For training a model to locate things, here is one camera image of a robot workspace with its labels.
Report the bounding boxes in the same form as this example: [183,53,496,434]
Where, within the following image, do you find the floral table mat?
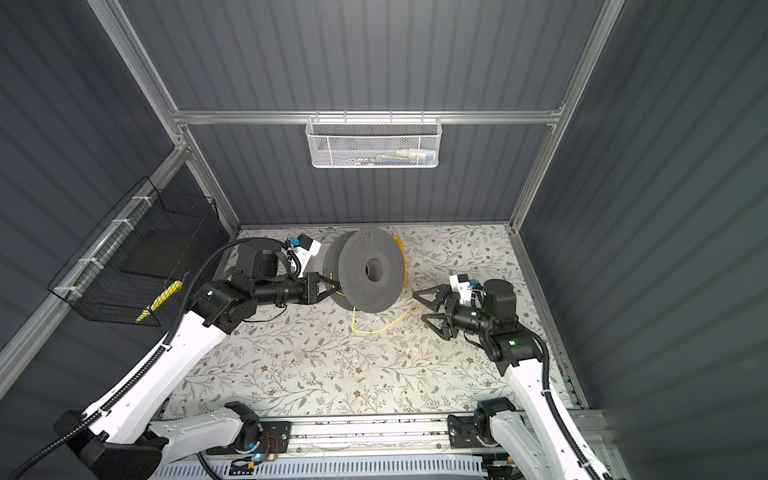
[161,224,571,420]

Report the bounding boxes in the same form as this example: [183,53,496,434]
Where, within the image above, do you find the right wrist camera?
[449,274,477,304]

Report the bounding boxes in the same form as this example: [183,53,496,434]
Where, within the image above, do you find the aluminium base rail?
[119,410,613,463]

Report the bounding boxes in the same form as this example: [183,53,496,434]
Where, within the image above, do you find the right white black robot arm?
[412,274,611,479]

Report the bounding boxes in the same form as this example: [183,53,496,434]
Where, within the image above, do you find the grey perforated cable spool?
[322,227,406,313]

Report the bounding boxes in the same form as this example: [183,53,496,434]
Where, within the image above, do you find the yellow black tool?
[135,280,183,323]

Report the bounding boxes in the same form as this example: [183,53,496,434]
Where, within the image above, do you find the white wire mesh basket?
[305,119,443,169]

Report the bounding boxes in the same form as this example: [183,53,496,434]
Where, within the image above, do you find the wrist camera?
[449,274,477,304]
[288,234,322,274]

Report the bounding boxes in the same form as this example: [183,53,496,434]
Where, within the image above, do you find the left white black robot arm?
[10,235,340,479]

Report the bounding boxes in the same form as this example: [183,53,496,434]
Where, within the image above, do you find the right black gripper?
[414,285,493,338]

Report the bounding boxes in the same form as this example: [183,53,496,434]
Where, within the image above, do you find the yellow cable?
[350,235,418,336]

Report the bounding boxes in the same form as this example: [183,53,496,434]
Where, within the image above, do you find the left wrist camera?
[288,234,322,274]

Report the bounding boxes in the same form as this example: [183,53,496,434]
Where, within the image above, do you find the black wire mesh basket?
[48,178,228,327]

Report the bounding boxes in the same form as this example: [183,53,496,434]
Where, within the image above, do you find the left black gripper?
[255,271,341,309]

